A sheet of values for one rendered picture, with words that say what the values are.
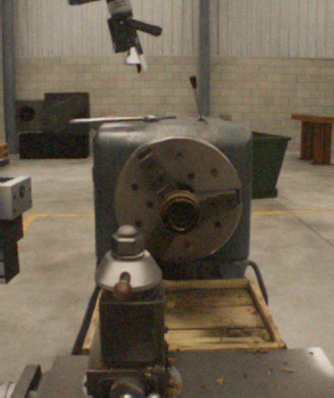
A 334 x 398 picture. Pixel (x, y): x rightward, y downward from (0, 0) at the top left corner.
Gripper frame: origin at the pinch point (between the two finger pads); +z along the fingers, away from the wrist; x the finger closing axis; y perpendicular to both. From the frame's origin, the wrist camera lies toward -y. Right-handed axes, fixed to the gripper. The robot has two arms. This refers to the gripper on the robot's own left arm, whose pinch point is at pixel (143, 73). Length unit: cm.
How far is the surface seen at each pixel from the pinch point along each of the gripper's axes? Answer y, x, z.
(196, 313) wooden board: 11, 65, 49
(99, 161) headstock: 21.5, 24.6, 19.6
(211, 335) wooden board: 10, 74, 49
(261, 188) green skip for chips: -166, -382, 192
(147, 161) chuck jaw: 11, 46, 19
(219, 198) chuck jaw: -3, 50, 31
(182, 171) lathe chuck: 3.0, 43.8, 24.0
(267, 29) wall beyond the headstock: -459, -911, -14
